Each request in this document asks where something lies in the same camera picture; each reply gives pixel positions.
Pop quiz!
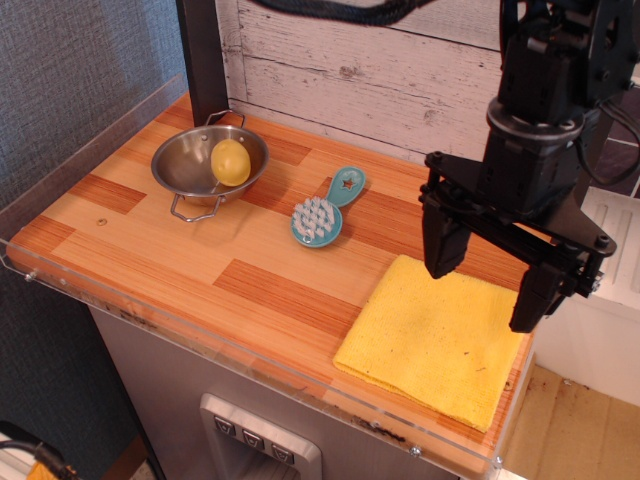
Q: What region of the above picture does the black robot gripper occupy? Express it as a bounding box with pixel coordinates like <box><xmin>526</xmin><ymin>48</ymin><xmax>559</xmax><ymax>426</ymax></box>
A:
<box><xmin>420</xmin><ymin>100</ymin><xmax>616</xmax><ymax>333</ymax></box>

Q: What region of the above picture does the yellow towel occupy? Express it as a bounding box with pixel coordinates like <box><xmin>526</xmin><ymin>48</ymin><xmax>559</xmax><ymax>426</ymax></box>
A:
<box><xmin>333</xmin><ymin>255</ymin><xmax>523</xmax><ymax>433</ymax></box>

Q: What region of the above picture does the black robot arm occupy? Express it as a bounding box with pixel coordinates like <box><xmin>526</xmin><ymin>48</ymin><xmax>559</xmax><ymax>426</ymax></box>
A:
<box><xmin>420</xmin><ymin>1</ymin><xmax>639</xmax><ymax>333</ymax></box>

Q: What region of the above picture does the white ridged appliance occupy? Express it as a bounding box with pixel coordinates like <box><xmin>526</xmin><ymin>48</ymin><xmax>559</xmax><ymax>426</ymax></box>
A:
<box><xmin>534</xmin><ymin>188</ymin><xmax>639</xmax><ymax>405</ymax></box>

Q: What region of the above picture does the teal scrub brush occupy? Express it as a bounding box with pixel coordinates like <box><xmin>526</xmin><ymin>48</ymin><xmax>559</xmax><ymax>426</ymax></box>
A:
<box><xmin>290</xmin><ymin>166</ymin><xmax>366</xmax><ymax>248</ymax></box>

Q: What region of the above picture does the clear acrylic table guard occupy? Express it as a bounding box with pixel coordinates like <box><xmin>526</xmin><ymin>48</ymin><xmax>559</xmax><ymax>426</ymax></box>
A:
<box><xmin>7</xmin><ymin>76</ymin><xmax>534</xmax><ymax>479</ymax></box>

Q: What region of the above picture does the yellow potato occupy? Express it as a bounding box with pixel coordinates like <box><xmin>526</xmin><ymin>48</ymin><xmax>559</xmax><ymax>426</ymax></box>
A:
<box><xmin>211</xmin><ymin>139</ymin><xmax>251</xmax><ymax>187</ymax></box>

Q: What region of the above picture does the grey dispenser button panel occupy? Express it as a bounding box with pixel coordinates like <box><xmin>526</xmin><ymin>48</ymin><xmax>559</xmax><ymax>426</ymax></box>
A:
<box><xmin>200</xmin><ymin>393</ymin><xmax>323</xmax><ymax>479</ymax></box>

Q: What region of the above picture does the yellow object bottom left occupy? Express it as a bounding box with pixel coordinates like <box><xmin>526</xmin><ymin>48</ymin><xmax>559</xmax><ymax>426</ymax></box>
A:
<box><xmin>26</xmin><ymin>462</ymin><xmax>66</xmax><ymax>480</ymax></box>

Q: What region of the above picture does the right dark vertical post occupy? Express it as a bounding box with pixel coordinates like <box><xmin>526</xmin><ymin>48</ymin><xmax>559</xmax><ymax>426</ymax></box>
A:
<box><xmin>575</xmin><ymin>100</ymin><xmax>639</xmax><ymax>202</ymax></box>

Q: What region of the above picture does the dark vertical post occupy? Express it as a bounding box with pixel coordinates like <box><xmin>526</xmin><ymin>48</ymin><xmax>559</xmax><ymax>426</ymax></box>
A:
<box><xmin>575</xmin><ymin>100</ymin><xmax>639</xmax><ymax>202</ymax></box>
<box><xmin>176</xmin><ymin>0</ymin><xmax>229</xmax><ymax>126</ymax></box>

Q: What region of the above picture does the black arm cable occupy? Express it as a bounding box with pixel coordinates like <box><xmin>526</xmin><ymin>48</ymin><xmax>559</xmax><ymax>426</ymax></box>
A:
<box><xmin>244</xmin><ymin>0</ymin><xmax>436</xmax><ymax>27</ymax></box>

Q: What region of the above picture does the left dark vertical post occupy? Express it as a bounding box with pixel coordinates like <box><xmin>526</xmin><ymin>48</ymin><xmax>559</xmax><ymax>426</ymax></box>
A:
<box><xmin>176</xmin><ymin>0</ymin><xmax>229</xmax><ymax>126</ymax></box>

